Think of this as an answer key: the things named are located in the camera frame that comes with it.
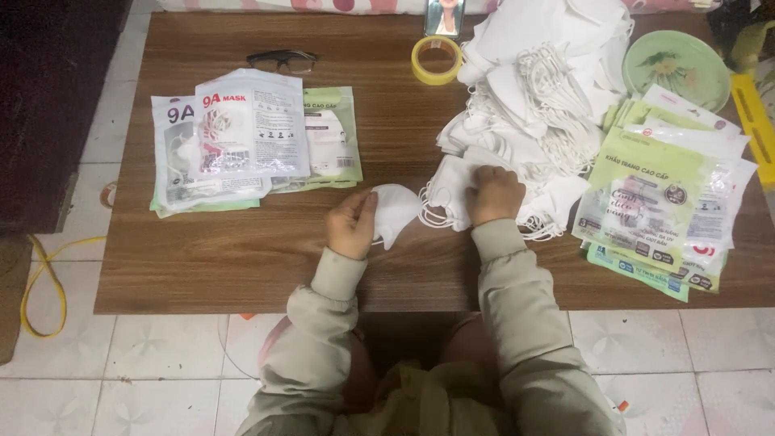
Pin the person's left hand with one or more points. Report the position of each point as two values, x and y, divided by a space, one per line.
348 230

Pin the person's right hand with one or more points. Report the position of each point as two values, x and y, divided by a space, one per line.
496 200

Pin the person's right fingers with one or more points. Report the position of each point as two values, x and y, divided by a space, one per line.
493 175

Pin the single white face mask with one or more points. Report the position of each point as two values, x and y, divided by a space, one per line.
396 209

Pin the heap of white face masks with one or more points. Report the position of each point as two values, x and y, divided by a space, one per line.
533 103

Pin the yellow tape roll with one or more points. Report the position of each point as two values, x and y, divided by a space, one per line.
424 69

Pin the stack of empty green packets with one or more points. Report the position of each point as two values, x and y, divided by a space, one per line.
654 194

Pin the green filled mask packet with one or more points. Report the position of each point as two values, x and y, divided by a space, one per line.
336 139
200 208

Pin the smartphone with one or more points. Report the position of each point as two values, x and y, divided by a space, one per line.
445 18

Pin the green flowered plate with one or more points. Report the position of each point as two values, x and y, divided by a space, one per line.
678 66

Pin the person's body and legs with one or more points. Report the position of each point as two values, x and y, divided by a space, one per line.
412 387

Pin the black-framed glasses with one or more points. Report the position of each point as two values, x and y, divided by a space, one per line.
283 61

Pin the white mask packet red label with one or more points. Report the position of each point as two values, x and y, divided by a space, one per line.
254 127

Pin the pink patterned bedding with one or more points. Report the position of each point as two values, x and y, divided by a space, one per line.
303 5

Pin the yellow plastic basket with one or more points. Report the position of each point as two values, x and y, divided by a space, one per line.
754 127

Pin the white mask packet dark label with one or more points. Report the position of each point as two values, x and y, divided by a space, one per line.
178 163

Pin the dark wooden cabinet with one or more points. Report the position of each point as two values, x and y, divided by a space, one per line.
54 109

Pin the brown floor mat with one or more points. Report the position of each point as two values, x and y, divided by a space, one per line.
12 297

